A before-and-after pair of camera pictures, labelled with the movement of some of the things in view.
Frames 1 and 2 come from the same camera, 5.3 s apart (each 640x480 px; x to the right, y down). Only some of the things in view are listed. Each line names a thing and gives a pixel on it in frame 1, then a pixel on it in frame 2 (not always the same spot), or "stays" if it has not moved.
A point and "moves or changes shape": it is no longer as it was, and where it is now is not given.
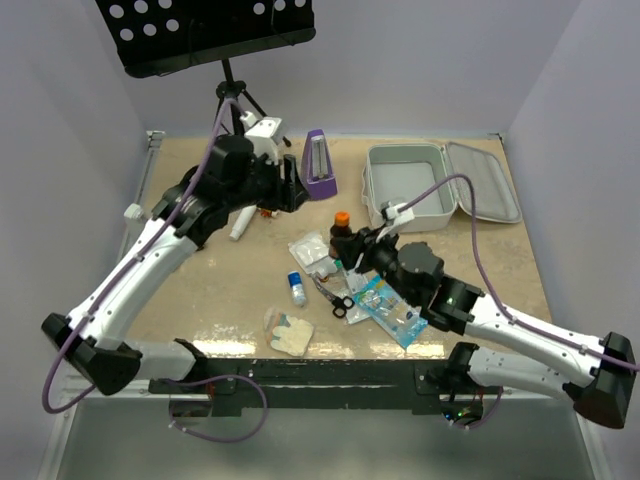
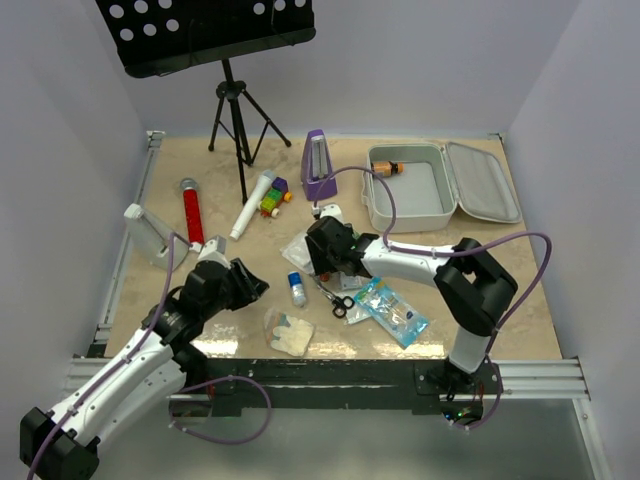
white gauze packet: (312, 252) moves or changes shape
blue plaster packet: (382, 303) stays
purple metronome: (316, 173) stays
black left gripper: (287, 195) -> (249, 287)
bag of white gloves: (287, 333) stays
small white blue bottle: (295, 280) stays
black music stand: (155, 37) stays
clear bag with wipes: (341, 287) stays
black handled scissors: (339, 304) stays
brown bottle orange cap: (341, 229) moves or changes shape
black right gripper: (351, 248) -> (321, 263)
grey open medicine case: (397, 172) stays
